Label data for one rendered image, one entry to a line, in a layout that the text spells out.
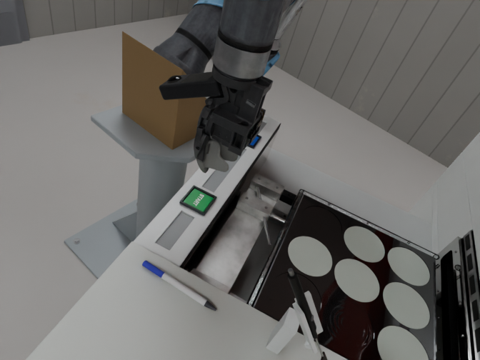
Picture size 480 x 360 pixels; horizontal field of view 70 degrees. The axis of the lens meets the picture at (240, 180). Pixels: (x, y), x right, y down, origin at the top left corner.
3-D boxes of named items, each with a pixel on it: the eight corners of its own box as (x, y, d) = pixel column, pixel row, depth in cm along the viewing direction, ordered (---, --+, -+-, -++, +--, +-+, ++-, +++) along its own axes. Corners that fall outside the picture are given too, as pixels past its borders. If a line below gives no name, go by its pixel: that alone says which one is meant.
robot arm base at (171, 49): (140, 45, 91) (162, 15, 91) (169, 75, 105) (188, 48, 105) (178, 68, 85) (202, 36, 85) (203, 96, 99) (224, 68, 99)
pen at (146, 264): (218, 306, 53) (146, 258, 56) (215, 311, 53) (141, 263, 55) (217, 308, 54) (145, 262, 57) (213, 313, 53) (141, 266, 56)
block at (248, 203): (271, 213, 83) (274, 205, 81) (266, 223, 80) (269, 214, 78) (241, 198, 84) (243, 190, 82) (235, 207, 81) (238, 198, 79)
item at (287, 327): (306, 346, 53) (343, 308, 44) (298, 371, 50) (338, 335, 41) (270, 326, 54) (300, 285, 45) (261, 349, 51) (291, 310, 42)
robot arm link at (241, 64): (207, 36, 44) (234, 21, 50) (201, 68, 47) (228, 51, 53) (259, 58, 43) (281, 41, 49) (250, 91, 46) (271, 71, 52)
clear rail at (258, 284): (303, 193, 89) (305, 189, 88) (248, 316, 62) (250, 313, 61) (298, 190, 90) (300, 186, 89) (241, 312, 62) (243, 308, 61)
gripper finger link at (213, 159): (219, 192, 61) (231, 153, 54) (191, 177, 62) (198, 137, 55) (227, 182, 63) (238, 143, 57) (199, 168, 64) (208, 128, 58)
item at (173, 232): (267, 158, 107) (281, 121, 98) (171, 305, 67) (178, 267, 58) (240, 146, 109) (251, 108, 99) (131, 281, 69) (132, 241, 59)
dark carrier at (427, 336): (433, 259, 83) (435, 258, 82) (436, 408, 58) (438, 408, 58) (303, 196, 88) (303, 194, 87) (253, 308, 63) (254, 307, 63)
